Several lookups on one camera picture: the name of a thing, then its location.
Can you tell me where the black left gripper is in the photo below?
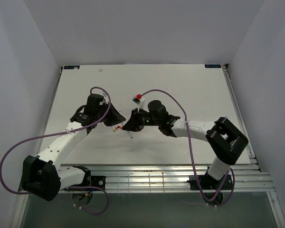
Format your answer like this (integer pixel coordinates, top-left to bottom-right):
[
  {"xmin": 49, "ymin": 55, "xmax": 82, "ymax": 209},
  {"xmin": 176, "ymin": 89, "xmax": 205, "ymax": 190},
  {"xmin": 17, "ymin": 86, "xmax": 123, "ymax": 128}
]
[{"xmin": 95, "ymin": 101, "xmax": 125, "ymax": 126}]

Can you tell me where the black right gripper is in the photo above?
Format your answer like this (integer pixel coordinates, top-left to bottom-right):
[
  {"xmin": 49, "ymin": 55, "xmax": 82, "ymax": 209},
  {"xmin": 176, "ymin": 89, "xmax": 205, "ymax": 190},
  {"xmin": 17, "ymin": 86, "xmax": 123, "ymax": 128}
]
[{"xmin": 123, "ymin": 108, "xmax": 161, "ymax": 133}]

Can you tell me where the thin purple pen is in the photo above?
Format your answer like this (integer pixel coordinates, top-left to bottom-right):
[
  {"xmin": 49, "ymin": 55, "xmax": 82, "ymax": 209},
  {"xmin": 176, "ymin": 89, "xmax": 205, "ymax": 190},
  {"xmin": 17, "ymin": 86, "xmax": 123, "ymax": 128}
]
[{"xmin": 127, "ymin": 131, "xmax": 133, "ymax": 139}]

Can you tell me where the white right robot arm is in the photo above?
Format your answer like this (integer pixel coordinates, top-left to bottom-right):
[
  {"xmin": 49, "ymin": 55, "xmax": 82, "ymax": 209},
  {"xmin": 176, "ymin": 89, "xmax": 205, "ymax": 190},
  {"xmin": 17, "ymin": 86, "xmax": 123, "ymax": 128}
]
[{"xmin": 123, "ymin": 99, "xmax": 248, "ymax": 189}]

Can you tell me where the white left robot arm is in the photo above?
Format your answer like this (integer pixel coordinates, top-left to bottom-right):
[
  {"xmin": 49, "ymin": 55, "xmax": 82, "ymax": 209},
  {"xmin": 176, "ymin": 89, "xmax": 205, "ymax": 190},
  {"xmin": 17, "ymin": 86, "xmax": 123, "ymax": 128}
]
[{"xmin": 21, "ymin": 93, "xmax": 125, "ymax": 201}]

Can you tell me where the left blue table sticker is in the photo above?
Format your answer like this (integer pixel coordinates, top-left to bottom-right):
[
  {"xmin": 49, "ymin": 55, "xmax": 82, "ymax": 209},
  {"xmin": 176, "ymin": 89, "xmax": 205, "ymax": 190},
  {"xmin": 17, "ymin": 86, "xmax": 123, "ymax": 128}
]
[{"xmin": 63, "ymin": 65, "xmax": 80, "ymax": 70}]

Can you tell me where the blue table sticker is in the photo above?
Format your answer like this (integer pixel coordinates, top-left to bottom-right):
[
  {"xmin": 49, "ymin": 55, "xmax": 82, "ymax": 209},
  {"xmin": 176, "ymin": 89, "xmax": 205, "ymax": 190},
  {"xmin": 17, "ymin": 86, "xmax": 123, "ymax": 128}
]
[
  {"xmin": 63, "ymin": 65, "xmax": 80, "ymax": 70},
  {"xmin": 204, "ymin": 64, "xmax": 221, "ymax": 68}
]

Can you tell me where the right blue table sticker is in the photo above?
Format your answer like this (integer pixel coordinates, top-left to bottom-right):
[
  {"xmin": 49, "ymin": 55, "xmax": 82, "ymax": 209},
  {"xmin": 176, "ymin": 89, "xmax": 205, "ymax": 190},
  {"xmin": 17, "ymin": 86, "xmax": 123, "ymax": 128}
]
[{"xmin": 204, "ymin": 64, "xmax": 221, "ymax": 68}]

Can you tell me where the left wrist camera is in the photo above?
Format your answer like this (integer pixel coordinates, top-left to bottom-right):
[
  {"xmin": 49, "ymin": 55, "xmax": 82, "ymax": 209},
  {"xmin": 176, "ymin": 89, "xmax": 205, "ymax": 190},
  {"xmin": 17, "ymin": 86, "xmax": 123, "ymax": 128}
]
[{"xmin": 99, "ymin": 91, "xmax": 108, "ymax": 99}]

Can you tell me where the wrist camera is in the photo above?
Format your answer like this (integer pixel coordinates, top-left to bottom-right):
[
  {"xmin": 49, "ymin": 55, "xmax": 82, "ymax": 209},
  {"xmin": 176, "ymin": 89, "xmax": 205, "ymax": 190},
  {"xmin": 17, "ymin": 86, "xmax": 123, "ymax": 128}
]
[
  {"xmin": 99, "ymin": 91, "xmax": 108, "ymax": 99},
  {"xmin": 132, "ymin": 94, "xmax": 145, "ymax": 111}
]

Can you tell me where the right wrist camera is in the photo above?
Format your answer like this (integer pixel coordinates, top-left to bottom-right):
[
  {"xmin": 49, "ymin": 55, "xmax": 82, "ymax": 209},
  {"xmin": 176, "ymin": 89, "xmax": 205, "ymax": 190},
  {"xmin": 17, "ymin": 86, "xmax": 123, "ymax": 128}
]
[{"xmin": 132, "ymin": 94, "xmax": 145, "ymax": 111}]

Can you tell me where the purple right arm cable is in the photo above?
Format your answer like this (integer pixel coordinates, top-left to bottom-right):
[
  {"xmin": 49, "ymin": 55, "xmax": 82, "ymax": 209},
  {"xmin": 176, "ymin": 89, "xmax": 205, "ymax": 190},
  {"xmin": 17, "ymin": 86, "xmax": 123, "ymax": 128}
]
[{"xmin": 137, "ymin": 89, "xmax": 236, "ymax": 208}]

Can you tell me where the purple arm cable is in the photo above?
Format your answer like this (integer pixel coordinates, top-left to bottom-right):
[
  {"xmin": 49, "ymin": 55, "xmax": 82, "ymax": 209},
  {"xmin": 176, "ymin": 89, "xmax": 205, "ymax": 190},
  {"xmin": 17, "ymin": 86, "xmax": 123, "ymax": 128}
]
[
  {"xmin": 0, "ymin": 86, "xmax": 112, "ymax": 216},
  {"xmin": 137, "ymin": 89, "xmax": 236, "ymax": 208}
]

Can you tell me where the aluminium front rail frame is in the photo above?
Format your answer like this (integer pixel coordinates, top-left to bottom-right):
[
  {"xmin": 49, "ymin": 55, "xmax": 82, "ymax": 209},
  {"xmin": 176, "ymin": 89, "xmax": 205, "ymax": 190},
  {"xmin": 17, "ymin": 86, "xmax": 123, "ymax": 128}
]
[{"xmin": 19, "ymin": 163, "xmax": 276, "ymax": 194}]

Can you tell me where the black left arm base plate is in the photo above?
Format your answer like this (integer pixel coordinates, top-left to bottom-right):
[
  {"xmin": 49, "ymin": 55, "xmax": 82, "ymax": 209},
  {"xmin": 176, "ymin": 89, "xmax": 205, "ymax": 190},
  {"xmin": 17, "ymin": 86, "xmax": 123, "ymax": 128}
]
[{"xmin": 89, "ymin": 175, "xmax": 106, "ymax": 190}]

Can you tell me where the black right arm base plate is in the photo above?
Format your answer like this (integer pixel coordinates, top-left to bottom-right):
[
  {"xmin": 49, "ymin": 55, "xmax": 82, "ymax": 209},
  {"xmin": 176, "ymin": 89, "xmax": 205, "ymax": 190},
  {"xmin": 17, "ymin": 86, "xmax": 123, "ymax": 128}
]
[{"xmin": 187, "ymin": 174, "xmax": 233, "ymax": 190}]

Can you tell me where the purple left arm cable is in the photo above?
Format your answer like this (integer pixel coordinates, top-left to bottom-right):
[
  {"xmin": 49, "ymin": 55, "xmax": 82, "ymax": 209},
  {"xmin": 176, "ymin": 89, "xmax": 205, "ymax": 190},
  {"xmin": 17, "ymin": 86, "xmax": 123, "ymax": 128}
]
[{"xmin": 0, "ymin": 86, "xmax": 112, "ymax": 216}]

